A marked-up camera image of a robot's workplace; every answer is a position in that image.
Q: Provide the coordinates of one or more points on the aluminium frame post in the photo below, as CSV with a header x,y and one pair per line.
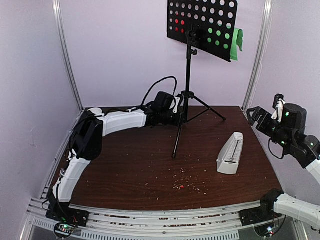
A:
x,y
66,56
261,49

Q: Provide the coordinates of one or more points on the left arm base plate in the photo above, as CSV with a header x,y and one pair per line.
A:
x,y
72,216

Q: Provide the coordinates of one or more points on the green cloth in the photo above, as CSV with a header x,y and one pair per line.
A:
x,y
237,43

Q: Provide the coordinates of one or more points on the black music stand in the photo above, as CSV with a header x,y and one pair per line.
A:
x,y
206,25

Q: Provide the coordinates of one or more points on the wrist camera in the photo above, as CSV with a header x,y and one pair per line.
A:
x,y
176,102
278,106

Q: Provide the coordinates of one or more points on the right circuit board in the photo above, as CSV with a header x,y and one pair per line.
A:
x,y
268,230

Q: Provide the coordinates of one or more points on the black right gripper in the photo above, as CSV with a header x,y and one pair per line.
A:
x,y
261,120

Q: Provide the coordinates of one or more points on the circuit board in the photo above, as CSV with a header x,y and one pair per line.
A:
x,y
268,230
63,230

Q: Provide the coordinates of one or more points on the white metronome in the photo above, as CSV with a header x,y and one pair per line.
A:
x,y
228,159

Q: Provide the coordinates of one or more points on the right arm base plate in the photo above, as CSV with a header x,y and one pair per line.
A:
x,y
255,215

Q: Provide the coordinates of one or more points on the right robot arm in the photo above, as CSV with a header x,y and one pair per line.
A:
x,y
286,127

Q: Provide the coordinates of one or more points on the orange white bowl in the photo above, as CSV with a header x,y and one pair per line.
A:
x,y
95,110

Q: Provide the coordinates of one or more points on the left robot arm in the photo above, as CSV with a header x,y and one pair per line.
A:
x,y
86,140

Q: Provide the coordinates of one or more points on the left circuit board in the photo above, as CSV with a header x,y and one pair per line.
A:
x,y
63,230

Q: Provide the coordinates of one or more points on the aluminium front rail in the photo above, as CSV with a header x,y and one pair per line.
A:
x,y
216,223

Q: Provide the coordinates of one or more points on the left aluminium frame post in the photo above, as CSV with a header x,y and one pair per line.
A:
x,y
66,56

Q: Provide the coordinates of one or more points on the right aluminium frame post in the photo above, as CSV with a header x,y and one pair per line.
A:
x,y
261,49

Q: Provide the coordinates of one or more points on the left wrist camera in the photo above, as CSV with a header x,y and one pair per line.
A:
x,y
176,102

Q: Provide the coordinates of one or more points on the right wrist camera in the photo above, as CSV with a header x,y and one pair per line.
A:
x,y
278,106

